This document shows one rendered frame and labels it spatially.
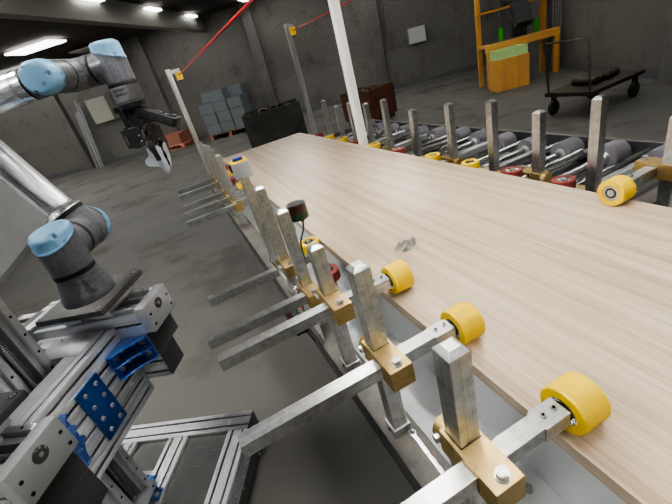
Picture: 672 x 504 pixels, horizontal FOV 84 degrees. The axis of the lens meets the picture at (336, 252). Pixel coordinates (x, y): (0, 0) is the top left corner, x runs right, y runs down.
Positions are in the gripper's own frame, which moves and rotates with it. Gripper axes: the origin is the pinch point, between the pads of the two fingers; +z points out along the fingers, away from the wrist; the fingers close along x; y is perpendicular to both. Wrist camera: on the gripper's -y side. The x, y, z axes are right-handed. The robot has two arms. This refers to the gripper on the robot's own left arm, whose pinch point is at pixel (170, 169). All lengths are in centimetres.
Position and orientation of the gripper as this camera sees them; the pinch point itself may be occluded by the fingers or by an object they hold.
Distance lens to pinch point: 126.4
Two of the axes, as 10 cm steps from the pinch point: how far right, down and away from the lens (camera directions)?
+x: -0.5, 4.8, -8.7
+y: -9.7, 1.9, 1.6
